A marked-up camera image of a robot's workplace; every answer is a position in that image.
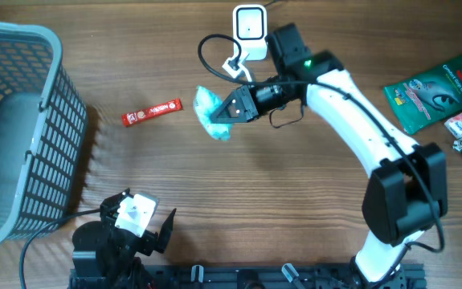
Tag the teal wet wipes pack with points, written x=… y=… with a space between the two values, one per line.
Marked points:
x=205 y=103

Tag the grey plastic basket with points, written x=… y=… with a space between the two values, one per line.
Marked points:
x=43 y=122

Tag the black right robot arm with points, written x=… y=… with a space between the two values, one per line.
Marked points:
x=407 y=191

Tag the green sponge pack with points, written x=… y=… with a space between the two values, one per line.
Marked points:
x=427 y=97

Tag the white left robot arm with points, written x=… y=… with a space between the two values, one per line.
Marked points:
x=105 y=251

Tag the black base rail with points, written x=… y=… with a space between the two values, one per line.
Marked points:
x=320 y=276

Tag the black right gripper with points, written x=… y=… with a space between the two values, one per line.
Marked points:
x=247 y=107

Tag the white barcode scanner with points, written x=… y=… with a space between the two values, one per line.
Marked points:
x=250 y=27

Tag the red coffee stick sachet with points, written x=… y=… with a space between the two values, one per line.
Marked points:
x=137 y=117

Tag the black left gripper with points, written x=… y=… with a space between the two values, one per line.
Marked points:
x=151 y=240

